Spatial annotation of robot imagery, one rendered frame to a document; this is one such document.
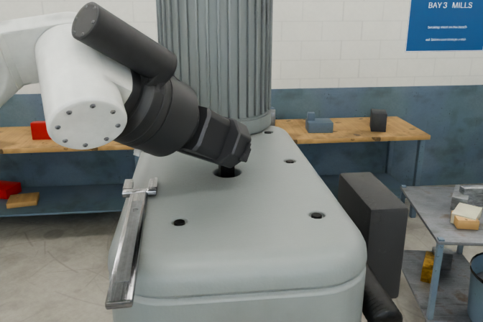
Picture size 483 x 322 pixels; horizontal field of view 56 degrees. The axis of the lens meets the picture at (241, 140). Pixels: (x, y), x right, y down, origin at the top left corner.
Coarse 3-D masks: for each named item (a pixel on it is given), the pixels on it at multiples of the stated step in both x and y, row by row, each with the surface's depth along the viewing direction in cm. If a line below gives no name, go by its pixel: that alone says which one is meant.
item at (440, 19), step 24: (432, 0) 478; (456, 0) 481; (480, 0) 484; (408, 24) 483; (432, 24) 486; (456, 24) 489; (480, 24) 492; (408, 48) 491; (432, 48) 494; (456, 48) 497; (480, 48) 500
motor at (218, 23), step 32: (160, 0) 73; (192, 0) 69; (224, 0) 69; (256, 0) 71; (160, 32) 75; (192, 32) 70; (224, 32) 70; (256, 32) 72; (192, 64) 72; (224, 64) 72; (256, 64) 74; (224, 96) 73; (256, 96) 76; (256, 128) 77
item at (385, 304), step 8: (368, 264) 55; (368, 272) 53; (368, 280) 51; (376, 280) 52; (368, 288) 50; (376, 288) 50; (384, 288) 51; (368, 296) 49; (376, 296) 49; (384, 296) 49; (368, 304) 48; (376, 304) 48; (384, 304) 47; (392, 304) 48; (368, 312) 48; (376, 312) 47; (384, 312) 46; (392, 312) 46; (368, 320) 48; (376, 320) 46; (384, 320) 47; (392, 320) 47; (400, 320) 47
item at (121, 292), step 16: (128, 192) 52; (144, 192) 52; (128, 208) 48; (144, 208) 48; (128, 224) 45; (128, 240) 42; (128, 256) 39; (112, 272) 37; (128, 272) 37; (112, 288) 35; (128, 288) 35; (112, 304) 33; (128, 304) 33
